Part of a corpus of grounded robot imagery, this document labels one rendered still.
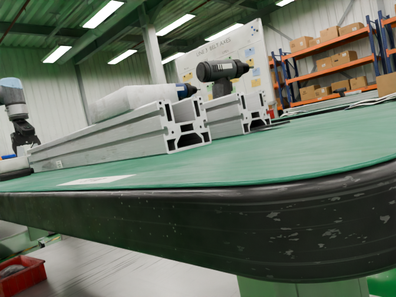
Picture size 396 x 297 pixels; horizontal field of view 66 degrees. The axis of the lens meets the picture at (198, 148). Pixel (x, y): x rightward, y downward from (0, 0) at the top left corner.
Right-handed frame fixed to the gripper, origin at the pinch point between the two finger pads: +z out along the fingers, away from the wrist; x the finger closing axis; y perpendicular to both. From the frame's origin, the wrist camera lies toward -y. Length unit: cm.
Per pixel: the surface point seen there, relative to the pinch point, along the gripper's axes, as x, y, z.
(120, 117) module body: 5, -87, -4
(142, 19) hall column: -534, 618, -363
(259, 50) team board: -280, 69, -78
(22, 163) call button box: 10.8, -34.9, -0.5
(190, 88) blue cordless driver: -46, -52, -16
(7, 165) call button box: 14.6, -34.9, -0.7
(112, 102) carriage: 6, -87, -7
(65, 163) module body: 5, -54, 2
